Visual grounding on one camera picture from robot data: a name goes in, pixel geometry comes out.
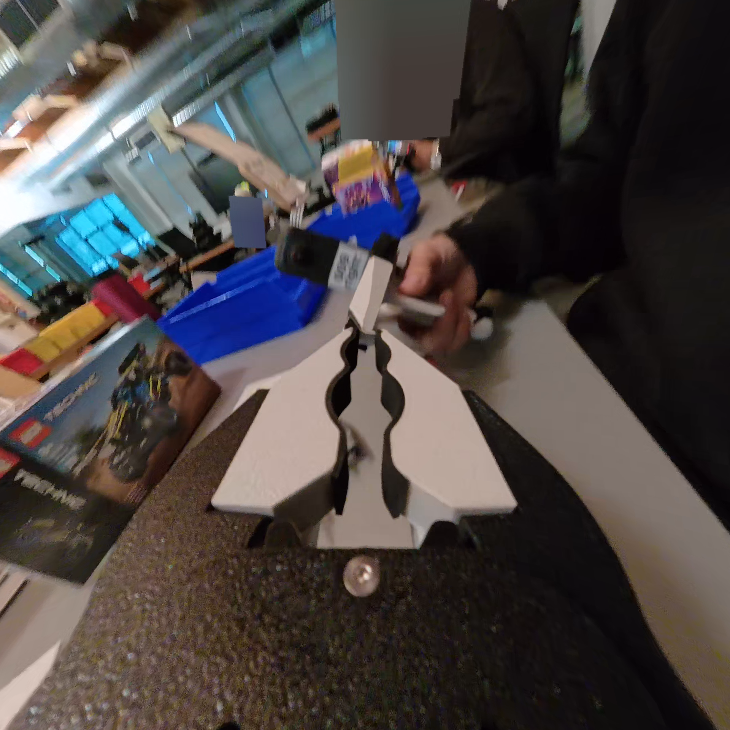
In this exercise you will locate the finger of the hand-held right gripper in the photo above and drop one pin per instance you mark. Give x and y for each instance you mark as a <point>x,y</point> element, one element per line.
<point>370,291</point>

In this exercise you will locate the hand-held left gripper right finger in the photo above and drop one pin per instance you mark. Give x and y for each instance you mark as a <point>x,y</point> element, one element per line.
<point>450,456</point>

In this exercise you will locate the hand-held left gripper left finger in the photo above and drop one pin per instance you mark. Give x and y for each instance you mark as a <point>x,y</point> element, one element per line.
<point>285,445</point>

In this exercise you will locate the person's right forearm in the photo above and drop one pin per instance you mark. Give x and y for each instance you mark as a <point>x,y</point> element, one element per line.
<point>542,228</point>

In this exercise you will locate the black lego box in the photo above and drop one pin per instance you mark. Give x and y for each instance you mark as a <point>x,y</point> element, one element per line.
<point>102,433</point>

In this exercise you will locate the person's right hand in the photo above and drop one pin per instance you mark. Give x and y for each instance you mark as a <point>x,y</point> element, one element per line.
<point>442,268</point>

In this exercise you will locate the blue plastic bin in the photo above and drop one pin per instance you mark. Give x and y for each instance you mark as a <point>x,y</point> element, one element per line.
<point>245,308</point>
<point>365,219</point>

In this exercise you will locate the yellow purple cardboard box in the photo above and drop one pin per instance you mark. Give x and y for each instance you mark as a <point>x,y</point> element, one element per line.
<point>362,177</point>

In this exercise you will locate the row of red yellow boxes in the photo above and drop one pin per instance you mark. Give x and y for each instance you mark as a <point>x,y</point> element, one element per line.
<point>57,336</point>

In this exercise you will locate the person's torso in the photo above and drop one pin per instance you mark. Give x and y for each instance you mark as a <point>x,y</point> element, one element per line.
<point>673,228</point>

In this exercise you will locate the silver ceiling duct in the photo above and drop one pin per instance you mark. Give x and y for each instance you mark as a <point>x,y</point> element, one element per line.
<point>142,85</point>

